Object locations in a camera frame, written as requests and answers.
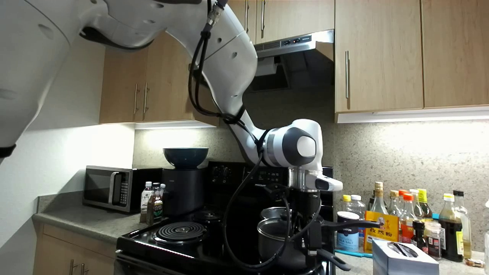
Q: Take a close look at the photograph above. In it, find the lime cap bottle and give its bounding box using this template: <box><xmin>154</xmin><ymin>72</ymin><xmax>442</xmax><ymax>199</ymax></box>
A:
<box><xmin>416</xmin><ymin>188</ymin><xmax>434</xmax><ymax>222</ymax></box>

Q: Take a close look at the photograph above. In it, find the short wooden wall cabinet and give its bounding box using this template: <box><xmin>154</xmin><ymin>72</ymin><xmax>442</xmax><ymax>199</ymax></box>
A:
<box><xmin>228</xmin><ymin>0</ymin><xmax>336</xmax><ymax>46</ymax></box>

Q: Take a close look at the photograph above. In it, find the slim tan cap bottle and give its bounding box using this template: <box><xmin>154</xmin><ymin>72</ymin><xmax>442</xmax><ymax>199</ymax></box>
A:
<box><xmin>387</xmin><ymin>190</ymin><xmax>402</xmax><ymax>216</ymax></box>

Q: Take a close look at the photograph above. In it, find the blue container white lid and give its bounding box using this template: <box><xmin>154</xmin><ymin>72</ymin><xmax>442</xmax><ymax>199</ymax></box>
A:
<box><xmin>335</xmin><ymin>210</ymin><xmax>364</xmax><ymax>254</ymax></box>

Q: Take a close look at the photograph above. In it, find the grey saucepan with short handle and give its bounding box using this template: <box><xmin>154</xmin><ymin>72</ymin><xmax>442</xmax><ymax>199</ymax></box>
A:
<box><xmin>255</xmin><ymin>219</ymin><xmax>353</xmax><ymax>272</ymax></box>

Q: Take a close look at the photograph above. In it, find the black cylindrical appliance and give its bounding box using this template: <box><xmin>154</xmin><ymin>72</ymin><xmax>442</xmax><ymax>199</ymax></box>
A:
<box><xmin>162</xmin><ymin>167</ymin><xmax>208</xmax><ymax>217</ymax></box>

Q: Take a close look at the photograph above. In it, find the small dark jar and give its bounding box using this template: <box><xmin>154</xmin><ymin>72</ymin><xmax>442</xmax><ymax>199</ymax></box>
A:
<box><xmin>411</xmin><ymin>219</ymin><xmax>428</xmax><ymax>251</ymax></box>

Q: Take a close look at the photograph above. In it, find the white under-cabinet light strip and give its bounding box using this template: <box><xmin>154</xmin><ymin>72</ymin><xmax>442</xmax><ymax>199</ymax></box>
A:
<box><xmin>335</xmin><ymin>106</ymin><xmax>489</xmax><ymax>126</ymax></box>

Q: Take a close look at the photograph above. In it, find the black cap clear bottle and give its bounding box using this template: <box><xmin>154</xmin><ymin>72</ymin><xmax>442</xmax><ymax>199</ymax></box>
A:
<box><xmin>452</xmin><ymin>190</ymin><xmax>474</xmax><ymax>260</ymax></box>

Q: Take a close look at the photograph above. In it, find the long steel cabinet handle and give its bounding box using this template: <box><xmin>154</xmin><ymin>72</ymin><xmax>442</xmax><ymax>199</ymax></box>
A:
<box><xmin>344</xmin><ymin>49</ymin><xmax>353</xmax><ymax>112</ymax></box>

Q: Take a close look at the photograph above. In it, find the silver black microwave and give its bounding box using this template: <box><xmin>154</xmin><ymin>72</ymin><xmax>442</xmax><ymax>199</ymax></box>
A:
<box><xmin>83</xmin><ymin>165</ymin><xmax>165</xmax><ymax>214</ymax></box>

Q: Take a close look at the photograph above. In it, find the wooden base cabinet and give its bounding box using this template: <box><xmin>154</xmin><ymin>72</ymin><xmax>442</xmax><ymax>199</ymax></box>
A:
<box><xmin>32</xmin><ymin>223</ymin><xmax>121</xmax><ymax>275</ymax></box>

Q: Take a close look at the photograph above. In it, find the small clear jar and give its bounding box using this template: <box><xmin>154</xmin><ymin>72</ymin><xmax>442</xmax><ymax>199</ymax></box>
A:
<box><xmin>425</xmin><ymin>219</ymin><xmax>443</xmax><ymax>260</ymax></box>

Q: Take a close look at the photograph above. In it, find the wide wooden wall cabinet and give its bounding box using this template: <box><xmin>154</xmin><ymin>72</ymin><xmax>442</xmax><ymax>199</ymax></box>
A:
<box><xmin>333</xmin><ymin>0</ymin><xmax>489</xmax><ymax>115</ymax></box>

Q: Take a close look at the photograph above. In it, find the dark blue bowl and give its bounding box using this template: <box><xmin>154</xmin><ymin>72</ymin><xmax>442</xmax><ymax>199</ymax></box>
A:
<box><xmin>162</xmin><ymin>147</ymin><xmax>211</xmax><ymax>171</ymax></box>

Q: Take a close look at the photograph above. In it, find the glass pot lid black knob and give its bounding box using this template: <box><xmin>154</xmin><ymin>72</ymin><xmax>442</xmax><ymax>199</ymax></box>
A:
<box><xmin>260</xmin><ymin>205</ymin><xmax>293</xmax><ymax>222</ymax></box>

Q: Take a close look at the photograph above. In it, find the white cap clear bottle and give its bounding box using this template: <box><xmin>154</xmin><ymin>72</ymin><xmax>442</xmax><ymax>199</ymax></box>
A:
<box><xmin>350</xmin><ymin>194</ymin><xmax>368</xmax><ymax>219</ymax></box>

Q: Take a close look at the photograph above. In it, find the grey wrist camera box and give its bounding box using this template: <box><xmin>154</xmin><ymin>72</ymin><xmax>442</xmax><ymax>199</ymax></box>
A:
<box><xmin>304</xmin><ymin>174</ymin><xmax>344</xmax><ymax>194</ymax></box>

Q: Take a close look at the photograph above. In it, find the steel range hood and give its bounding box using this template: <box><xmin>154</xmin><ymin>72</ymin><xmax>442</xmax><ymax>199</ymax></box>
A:
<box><xmin>251</xmin><ymin>29</ymin><xmax>336</xmax><ymax>92</ymax></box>

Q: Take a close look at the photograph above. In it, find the white tissue box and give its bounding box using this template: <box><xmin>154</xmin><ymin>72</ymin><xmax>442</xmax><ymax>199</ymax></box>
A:
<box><xmin>371</xmin><ymin>236</ymin><xmax>440</xmax><ymax>275</ymax></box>

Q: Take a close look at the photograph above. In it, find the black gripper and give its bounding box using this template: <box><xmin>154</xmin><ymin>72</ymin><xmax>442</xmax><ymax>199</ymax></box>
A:
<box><xmin>290</xmin><ymin>190</ymin><xmax>327</xmax><ymax>271</ymax></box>

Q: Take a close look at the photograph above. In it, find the double-door wooden wall cabinet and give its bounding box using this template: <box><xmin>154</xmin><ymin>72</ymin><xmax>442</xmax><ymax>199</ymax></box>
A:
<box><xmin>98</xmin><ymin>32</ymin><xmax>226</xmax><ymax>127</ymax></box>

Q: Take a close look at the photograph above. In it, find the black electric stove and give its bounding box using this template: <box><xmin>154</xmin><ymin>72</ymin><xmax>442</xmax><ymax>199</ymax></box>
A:
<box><xmin>113</xmin><ymin>161</ymin><xmax>338</xmax><ymax>275</ymax></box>

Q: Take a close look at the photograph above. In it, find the dark spice bottle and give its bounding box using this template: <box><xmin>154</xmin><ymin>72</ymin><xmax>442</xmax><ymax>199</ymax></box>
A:
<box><xmin>148</xmin><ymin>182</ymin><xmax>167</xmax><ymax>223</ymax></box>

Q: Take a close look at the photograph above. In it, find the tall gold cap bottle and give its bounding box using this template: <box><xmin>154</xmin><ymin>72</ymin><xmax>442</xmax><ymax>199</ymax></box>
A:
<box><xmin>368</xmin><ymin>181</ymin><xmax>390</xmax><ymax>216</ymax></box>

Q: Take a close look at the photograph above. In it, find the yellow cap bottle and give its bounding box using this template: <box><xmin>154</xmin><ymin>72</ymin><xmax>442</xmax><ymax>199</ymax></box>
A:
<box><xmin>339</xmin><ymin>194</ymin><xmax>355</xmax><ymax>216</ymax></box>

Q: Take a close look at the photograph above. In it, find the orange cap red label bottle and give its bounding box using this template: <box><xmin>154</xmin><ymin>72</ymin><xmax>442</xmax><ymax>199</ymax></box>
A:
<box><xmin>397</xmin><ymin>188</ymin><xmax>419</xmax><ymax>245</ymax></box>

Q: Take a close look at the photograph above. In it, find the yellow carton box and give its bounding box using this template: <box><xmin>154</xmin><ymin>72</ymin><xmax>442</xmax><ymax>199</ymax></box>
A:
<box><xmin>362</xmin><ymin>211</ymin><xmax>400</xmax><ymax>255</ymax></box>

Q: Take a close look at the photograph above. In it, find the dark soy sauce bottle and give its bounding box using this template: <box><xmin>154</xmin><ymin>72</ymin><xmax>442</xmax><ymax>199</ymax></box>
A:
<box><xmin>439</xmin><ymin>193</ymin><xmax>466</xmax><ymax>263</ymax></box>

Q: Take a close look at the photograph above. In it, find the black coil burner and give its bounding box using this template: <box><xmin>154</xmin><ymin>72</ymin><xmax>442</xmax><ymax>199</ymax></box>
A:
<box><xmin>154</xmin><ymin>220</ymin><xmax>208</xmax><ymax>245</ymax></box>

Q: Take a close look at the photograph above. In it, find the white cap spice bottle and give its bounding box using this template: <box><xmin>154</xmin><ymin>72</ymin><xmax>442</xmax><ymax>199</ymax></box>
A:
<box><xmin>139</xmin><ymin>181</ymin><xmax>154</xmax><ymax>225</ymax></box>

